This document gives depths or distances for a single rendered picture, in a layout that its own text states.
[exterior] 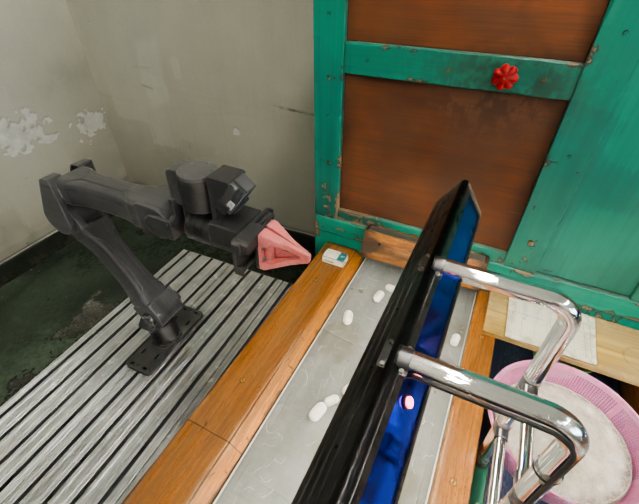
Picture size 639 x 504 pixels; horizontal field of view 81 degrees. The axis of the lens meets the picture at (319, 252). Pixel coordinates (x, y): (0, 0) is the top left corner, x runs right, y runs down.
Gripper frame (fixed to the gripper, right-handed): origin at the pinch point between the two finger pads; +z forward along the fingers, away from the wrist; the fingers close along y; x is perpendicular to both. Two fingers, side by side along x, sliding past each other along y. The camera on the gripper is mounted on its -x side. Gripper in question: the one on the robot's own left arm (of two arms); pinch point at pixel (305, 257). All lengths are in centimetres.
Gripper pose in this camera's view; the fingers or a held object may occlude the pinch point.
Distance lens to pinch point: 54.9
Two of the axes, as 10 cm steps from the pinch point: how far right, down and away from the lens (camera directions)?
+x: -0.4, 7.6, 6.4
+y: 4.1, -5.8, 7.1
